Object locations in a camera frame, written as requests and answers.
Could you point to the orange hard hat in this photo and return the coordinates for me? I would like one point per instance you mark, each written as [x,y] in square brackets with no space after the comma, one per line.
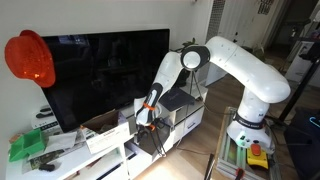
[30,58]

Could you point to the white TV stand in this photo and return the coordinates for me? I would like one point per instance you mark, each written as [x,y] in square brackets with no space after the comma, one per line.
[66,163]

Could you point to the black tripod stand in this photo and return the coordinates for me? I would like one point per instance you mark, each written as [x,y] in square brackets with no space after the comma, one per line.
[300,90]

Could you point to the white electronics box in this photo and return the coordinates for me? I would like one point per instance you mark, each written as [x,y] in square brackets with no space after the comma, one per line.
[46,123]

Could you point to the green plastic tray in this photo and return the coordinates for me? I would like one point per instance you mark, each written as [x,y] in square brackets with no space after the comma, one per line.
[28,145]

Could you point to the black flat screen TV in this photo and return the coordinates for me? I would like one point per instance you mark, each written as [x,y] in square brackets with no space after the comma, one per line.
[103,73]

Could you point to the red black tool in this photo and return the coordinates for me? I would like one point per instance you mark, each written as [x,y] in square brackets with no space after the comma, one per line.
[239,173]

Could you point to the navy Universal Thread box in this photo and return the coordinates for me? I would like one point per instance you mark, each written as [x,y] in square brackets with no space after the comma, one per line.
[176,99]

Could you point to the white crumpled paper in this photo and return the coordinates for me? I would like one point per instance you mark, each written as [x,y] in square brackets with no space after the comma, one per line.
[61,140]

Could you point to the printed leaflet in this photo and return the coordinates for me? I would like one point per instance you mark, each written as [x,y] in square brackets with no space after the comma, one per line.
[40,160]

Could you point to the dark round plant pot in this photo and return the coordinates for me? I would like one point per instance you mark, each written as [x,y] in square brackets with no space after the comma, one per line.
[182,78]

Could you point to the small black remote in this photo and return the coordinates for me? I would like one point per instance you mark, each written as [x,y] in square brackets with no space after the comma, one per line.
[46,167]

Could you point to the flat white TV base plate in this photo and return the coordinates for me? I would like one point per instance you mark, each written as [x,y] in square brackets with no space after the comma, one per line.
[130,109]

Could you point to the green leafy plant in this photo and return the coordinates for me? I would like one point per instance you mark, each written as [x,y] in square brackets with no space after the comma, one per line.
[188,45]

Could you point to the large black case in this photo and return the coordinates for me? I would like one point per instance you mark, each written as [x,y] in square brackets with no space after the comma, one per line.
[303,143]

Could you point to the yellow emergency stop box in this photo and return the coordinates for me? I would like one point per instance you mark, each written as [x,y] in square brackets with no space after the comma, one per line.
[257,156]

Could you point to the printed white cardboard box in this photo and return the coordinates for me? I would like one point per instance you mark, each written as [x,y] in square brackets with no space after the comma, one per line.
[106,136]

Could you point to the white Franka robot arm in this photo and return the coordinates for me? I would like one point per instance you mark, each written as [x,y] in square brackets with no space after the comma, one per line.
[253,76]

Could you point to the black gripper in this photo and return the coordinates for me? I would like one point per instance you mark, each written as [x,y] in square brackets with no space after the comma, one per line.
[142,134]

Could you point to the grey box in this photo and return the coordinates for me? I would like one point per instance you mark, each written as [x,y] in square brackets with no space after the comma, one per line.
[156,138]

